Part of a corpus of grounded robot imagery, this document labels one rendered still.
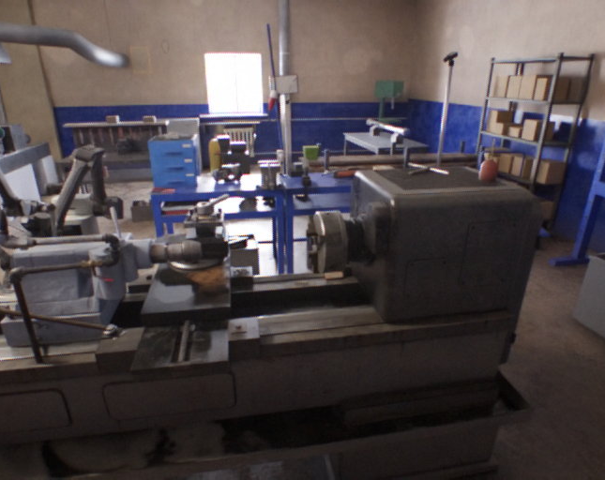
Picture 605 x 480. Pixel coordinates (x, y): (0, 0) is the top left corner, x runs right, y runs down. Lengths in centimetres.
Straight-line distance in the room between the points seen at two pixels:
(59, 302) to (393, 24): 841
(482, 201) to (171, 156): 256
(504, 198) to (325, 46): 743
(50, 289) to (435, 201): 139
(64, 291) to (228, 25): 738
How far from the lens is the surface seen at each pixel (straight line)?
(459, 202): 145
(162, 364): 135
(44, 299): 164
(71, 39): 689
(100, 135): 581
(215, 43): 850
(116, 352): 146
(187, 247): 152
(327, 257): 147
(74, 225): 253
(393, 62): 913
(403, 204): 136
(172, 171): 345
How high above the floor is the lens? 170
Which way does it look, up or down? 22 degrees down
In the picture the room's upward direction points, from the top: straight up
